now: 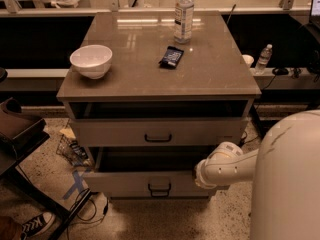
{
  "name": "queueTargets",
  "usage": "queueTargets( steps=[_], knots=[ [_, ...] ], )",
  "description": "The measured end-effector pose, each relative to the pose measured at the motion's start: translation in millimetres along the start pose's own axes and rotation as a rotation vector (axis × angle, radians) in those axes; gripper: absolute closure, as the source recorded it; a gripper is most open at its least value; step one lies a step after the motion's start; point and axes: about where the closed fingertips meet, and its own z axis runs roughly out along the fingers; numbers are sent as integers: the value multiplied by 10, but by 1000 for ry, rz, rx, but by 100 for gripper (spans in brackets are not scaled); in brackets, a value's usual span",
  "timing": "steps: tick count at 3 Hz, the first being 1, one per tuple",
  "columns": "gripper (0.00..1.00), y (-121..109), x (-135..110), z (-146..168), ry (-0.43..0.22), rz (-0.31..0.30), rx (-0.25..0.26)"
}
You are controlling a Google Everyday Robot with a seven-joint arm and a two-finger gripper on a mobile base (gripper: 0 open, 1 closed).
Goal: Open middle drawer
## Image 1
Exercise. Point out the drawer with handle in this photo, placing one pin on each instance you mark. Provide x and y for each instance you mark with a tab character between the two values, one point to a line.
147	172
194	132

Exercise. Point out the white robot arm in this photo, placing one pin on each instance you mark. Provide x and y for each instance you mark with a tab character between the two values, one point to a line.
285	171

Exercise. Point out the grey drawer cabinet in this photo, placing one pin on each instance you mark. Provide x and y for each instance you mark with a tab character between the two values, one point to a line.
211	80

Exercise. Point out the dark blue snack packet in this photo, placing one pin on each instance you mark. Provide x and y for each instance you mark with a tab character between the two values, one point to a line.
171	57

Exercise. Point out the white bowl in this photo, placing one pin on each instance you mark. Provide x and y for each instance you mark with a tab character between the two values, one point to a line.
92	61

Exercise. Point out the white paper cup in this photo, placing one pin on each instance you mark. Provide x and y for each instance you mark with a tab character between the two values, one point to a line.
248	59

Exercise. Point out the large clear water bottle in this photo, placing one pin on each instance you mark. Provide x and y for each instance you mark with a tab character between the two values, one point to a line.
183	20

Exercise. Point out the small water bottle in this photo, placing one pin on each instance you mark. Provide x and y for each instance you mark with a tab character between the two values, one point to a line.
263	59

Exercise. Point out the black computer mouse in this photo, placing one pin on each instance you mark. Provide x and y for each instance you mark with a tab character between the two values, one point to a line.
280	71

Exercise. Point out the black side table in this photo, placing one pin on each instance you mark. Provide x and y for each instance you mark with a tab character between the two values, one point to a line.
20	135

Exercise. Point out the black and white sneaker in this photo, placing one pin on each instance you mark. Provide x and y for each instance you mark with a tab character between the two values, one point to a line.
37	225

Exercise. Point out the wire basket on floor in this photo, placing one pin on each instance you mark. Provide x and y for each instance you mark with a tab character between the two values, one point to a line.
72	152

